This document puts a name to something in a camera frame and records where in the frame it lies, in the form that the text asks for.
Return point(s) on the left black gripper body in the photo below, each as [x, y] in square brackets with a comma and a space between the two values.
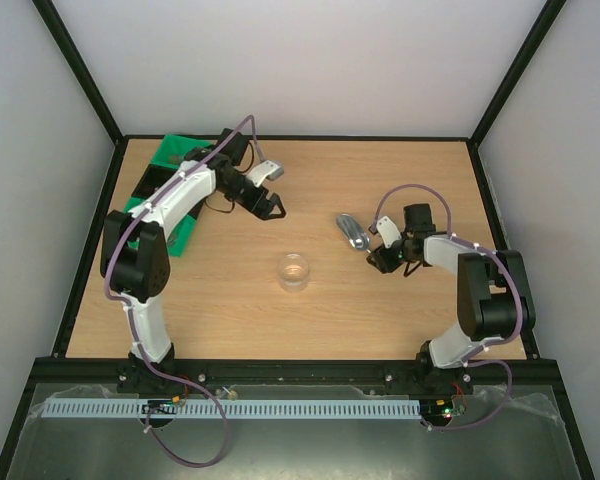
[248, 201]

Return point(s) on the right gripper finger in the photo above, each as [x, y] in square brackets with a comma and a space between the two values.
[411, 268]
[377, 251]

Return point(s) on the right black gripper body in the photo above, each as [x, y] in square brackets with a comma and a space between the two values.
[383, 258]

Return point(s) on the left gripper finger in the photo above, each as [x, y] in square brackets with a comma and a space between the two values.
[275, 206]
[273, 214]

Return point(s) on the silver metal scoop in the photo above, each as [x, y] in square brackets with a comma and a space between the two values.
[355, 234]

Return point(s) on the green black bin set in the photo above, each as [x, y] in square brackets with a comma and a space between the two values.
[173, 198]

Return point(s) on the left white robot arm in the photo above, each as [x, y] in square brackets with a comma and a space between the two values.
[134, 258]

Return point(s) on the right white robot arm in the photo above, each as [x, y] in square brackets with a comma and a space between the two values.
[494, 304]

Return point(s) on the clear glass jar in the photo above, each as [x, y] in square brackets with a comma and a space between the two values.
[293, 272]

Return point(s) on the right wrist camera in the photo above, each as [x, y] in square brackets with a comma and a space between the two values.
[387, 230]

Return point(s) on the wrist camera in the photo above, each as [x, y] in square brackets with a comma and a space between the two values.
[266, 171]
[387, 230]

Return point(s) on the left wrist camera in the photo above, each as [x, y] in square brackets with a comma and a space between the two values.
[266, 171]

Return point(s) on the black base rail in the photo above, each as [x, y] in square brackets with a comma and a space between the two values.
[401, 377]

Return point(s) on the light blue cable duct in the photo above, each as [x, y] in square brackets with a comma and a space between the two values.
[233, 409]

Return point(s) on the black cage frame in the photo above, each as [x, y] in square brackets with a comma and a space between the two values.
[533, 370]

